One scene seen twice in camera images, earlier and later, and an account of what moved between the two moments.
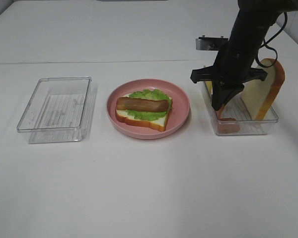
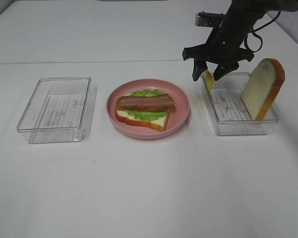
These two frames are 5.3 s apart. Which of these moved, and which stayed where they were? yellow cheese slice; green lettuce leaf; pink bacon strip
Moved: pink bacon strip
Stayed: green lettuce leaf; yellow cheese slice
